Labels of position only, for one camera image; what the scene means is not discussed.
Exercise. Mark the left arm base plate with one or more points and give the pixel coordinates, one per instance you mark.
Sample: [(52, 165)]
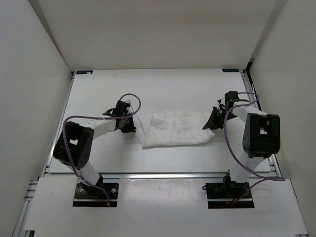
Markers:
[(87, 196)]

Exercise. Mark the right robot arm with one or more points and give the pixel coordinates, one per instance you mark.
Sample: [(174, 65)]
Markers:
[(261, 136)]

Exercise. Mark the white skirt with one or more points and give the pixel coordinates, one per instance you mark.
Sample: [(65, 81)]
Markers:
[(172, 128)]

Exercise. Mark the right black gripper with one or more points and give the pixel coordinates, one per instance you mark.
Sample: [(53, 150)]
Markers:
[(212, 122)]

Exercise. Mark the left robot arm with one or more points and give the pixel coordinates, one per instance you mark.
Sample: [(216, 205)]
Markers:
[(74, 144)]

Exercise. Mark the blue table label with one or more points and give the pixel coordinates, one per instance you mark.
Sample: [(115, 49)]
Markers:
[(84, 72), (229, 70)]

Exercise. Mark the left blue table label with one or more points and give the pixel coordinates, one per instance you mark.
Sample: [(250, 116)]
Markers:
[(84, 72)]

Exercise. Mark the front white cover board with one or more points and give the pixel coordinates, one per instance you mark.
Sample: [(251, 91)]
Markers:
[(163, 208)]

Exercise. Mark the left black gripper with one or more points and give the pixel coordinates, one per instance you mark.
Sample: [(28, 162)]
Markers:
[(131, 129)]

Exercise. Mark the right blue table label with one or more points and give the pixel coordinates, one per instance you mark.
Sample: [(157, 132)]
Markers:
[(229, 70)]

